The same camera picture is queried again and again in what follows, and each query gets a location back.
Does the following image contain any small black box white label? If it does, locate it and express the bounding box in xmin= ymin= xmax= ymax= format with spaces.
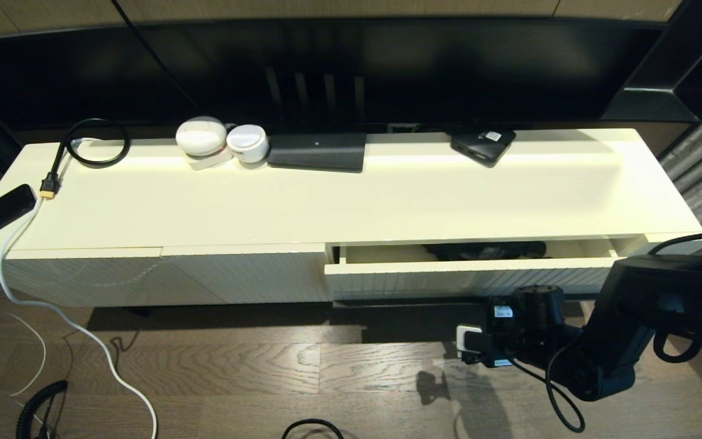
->
xmin=450 ymin=127 xmax=517 ymax=168

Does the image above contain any black umbrella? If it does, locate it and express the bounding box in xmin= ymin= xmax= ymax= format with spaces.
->
xmin=424 ymin=242 xmax=548 ymax=262

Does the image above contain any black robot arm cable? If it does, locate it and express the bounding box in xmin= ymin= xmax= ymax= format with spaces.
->
xmin=506 ymin=230 xmax=702 ymax=434

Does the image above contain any black cable loop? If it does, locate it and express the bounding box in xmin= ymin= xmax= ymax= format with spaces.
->
xmin=282 ymin=418 xmax=344 ymax=439

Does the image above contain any white cylindrical device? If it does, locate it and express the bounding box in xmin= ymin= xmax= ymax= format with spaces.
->
xmin=226 ymin=124 xmax=269 ymax=163

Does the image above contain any dark wall shelf unit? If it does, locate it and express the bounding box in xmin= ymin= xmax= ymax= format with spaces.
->
xmin=600 ymin=0 xmax=702 ymax=123

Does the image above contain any thin white cable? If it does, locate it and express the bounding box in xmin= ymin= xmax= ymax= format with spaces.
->
xmin=0 ymin=287 xmax=48 ymax=398

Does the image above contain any black flat set-top box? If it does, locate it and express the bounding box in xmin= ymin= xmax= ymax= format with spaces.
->
xmin=266 ymin=132 xmax=367 ymax=173

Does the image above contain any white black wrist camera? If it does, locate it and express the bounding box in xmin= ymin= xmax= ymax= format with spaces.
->
xmin=456 ymin=324 xmax=495 ymax=355

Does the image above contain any white tv cabinet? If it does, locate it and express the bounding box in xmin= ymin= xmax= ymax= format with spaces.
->
xmin=0 ymin=127 xmax=702 ymax=307

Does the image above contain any black coiled cable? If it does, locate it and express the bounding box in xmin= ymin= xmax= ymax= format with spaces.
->
xmin=16 ymin=379 xmax=70 ymax=439

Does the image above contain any white cabinet drawer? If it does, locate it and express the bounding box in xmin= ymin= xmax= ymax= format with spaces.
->
xmin=324 ymin=237 xmax=649 ymax=301

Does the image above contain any white egg-shaped device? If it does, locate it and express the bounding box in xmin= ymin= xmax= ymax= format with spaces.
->
xmin=175 ymin=116 xmax=228 ymax=157

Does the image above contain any black television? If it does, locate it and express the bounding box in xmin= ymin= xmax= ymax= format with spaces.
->
xmin=135 ymin=18 xmax=662 ymax=135

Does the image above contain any black HDMI cable gold plug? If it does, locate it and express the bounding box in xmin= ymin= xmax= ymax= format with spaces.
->
xmin=40 ymin=118 xmax=132 ymax=199

